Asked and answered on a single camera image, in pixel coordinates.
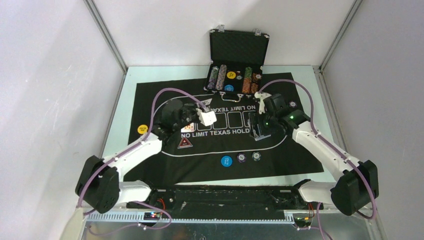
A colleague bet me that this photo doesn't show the blue card deck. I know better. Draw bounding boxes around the blue card deck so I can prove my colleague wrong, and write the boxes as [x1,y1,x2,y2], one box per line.
[253,133,271,141]

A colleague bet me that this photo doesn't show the yellow round button chip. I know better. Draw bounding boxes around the yellow round button chip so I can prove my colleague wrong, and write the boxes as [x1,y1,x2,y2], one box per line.
[137,124,149,135]

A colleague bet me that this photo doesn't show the purple chip bottom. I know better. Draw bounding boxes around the purple chip bottom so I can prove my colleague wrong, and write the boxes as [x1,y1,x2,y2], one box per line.
[236,152,247,163]

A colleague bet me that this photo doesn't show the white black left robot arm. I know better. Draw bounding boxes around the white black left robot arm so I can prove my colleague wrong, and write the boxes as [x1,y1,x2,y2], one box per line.
[75,99,217,214]

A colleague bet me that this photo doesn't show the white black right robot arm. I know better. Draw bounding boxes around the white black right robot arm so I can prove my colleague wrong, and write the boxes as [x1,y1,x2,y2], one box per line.
[248,92,379,219]

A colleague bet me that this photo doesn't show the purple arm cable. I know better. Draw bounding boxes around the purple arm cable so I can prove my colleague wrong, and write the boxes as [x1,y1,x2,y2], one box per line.
[76,87,210,231]
[258,79,379,240]

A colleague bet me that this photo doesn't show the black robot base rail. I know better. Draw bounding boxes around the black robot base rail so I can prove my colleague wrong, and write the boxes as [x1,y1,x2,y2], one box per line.
[144,185,318,221]

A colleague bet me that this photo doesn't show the green orange chip row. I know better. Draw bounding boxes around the green orange chip row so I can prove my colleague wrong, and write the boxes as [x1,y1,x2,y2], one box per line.
[242,67,253,94]

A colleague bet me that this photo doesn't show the ten of diamonds card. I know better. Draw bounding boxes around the ten of diamonds card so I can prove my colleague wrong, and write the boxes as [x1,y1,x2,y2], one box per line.
[181,122,196,133]

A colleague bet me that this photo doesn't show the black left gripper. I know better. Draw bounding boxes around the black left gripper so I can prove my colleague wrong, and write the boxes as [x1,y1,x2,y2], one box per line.
[173,102,205,132]

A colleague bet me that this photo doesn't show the red triangular all-in marker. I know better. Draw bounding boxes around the red triangular all-in marker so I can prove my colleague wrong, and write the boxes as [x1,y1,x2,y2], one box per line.
[177,137,193,149]

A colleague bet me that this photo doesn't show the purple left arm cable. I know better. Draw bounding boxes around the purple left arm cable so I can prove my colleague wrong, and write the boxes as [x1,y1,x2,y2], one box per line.
[76,87,210,231]

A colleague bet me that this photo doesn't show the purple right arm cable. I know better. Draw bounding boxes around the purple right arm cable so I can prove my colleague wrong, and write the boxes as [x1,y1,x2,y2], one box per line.
[258,79,379,240]

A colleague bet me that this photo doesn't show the black aluminium chip case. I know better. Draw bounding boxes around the black aluminium chip case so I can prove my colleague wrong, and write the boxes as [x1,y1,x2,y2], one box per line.
[203,24,270,103]

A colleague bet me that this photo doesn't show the brown chip row in case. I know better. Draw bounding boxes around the brown chip row in case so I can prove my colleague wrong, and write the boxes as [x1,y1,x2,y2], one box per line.
[250,73,262,95]

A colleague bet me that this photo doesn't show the black poker felt mat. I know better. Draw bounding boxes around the black poker felt mat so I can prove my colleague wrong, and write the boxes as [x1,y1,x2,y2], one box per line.
[124,79,329,187]

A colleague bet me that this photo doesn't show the blue yellow chip bottom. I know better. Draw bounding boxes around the blue yellow chip bottom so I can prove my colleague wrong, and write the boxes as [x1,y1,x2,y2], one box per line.
[251,151,262,162]

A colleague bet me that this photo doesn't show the yellow button in case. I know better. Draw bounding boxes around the yellow button in case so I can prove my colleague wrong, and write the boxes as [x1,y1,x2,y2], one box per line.
[226,71,237,79]

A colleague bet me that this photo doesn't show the purple chip row in case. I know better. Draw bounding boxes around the purple chip row in case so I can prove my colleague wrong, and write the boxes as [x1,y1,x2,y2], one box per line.
[206,66,219,90]

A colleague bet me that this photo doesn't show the blue round button chip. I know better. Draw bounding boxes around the blue round button chip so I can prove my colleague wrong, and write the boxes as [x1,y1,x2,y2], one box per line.
[220,155,233,168]

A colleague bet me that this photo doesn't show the pink grey chip row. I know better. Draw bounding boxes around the pink grey chip row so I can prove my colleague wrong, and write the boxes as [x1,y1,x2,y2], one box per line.
[215,64,227,90]

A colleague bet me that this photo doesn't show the blue button in case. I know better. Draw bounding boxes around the blue button in case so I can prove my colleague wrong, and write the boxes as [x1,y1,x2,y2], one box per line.
[224,84,234,92]

